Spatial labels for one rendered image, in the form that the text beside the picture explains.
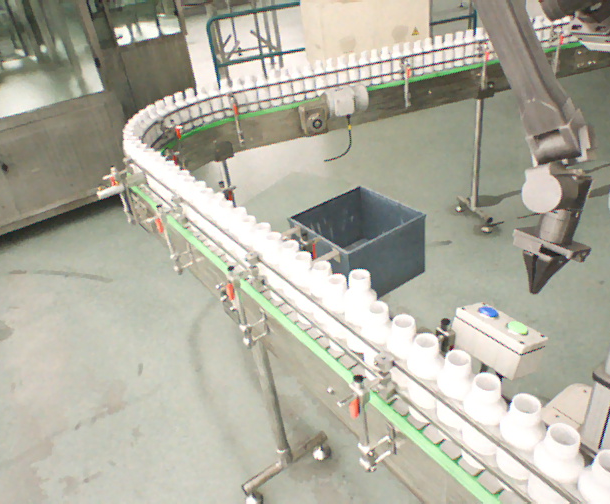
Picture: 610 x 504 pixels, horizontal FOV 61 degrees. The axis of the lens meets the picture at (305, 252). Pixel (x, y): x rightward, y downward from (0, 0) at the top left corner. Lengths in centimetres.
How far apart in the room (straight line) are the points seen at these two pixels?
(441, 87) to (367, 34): 233
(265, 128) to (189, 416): 141
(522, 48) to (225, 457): 184
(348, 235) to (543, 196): 115
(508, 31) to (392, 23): 450
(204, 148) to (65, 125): 175
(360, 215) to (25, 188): 287
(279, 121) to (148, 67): 374
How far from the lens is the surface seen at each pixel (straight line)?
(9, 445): 273
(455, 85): 303
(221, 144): 262
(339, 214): 181
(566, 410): 202
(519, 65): 84
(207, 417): 239
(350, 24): 515
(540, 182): 82
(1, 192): 420
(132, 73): 622
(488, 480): 90
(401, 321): 91
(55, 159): 419
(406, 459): 102
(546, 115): 86
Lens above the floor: 174
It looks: 32 degrees down
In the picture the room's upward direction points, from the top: 9 degrees counter-clockwise
